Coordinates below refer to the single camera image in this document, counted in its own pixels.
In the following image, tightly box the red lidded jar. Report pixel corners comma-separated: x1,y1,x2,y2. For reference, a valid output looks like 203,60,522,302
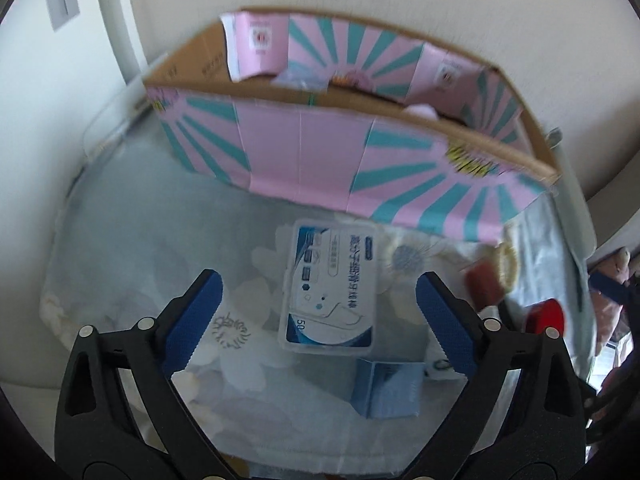
524,298,567,336

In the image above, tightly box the pink cloth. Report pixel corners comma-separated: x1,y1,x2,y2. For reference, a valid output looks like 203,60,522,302
402,102,441,120

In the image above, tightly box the dark red bottle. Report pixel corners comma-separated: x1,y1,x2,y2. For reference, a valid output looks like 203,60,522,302
464,259,503,308

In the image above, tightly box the clear floss pick box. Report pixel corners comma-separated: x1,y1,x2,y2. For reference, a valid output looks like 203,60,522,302
276,218,385,356

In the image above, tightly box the small blue carton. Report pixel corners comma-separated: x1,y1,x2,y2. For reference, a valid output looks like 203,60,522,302
342,358,426,420

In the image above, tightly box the cardboard box with pink paper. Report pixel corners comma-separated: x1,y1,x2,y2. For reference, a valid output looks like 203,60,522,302
142,7,563,243

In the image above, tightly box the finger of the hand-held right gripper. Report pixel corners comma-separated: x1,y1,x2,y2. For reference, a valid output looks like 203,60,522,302
590,272,632,307

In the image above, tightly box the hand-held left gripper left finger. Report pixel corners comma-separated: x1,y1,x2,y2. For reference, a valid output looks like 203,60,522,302
54,269,236,480

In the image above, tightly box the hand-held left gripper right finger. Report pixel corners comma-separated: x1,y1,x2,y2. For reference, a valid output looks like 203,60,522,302
400,271,587,480

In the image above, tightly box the floral light blue blanket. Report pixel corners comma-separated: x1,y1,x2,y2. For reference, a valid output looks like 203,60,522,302
40,110,598,466

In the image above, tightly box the white ring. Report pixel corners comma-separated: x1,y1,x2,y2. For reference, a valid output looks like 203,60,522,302
492,242,522,288

